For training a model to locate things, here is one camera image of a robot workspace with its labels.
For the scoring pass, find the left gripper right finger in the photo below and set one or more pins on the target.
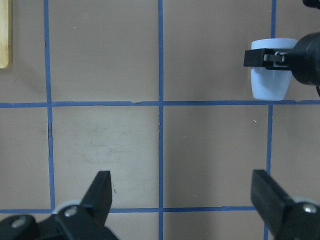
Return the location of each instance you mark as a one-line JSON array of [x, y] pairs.
[[287, 218]]

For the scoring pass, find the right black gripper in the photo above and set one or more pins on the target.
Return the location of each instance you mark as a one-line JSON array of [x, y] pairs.
[[303, 59]]

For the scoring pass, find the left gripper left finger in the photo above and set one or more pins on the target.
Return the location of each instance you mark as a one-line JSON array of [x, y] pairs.
[[85, 220]]

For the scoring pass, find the light blue plastic cup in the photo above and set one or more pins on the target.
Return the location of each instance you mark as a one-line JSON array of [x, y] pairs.
[[270, 85]]

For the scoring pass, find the wooden cup rack stand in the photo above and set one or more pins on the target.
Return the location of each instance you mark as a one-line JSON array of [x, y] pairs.
[[6, 35]]

